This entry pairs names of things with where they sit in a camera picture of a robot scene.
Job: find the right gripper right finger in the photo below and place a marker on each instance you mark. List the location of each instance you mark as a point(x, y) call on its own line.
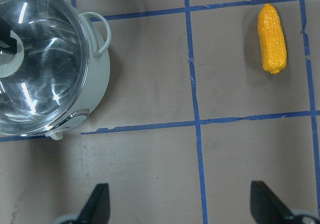
point(266, 207)

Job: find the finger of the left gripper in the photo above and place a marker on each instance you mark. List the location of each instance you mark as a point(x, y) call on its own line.
point(8, 43)

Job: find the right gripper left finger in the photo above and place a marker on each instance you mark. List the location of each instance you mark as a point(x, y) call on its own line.
point(97, 208)

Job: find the glass pot lid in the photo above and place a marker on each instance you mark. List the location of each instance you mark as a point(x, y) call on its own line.
point(43, 79)

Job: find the yellow plastic corn cob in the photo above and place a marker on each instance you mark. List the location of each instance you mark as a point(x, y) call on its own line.
point(272, 42)

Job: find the pale green steel pot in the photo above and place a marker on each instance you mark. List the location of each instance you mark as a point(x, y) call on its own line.
point(96, 80)

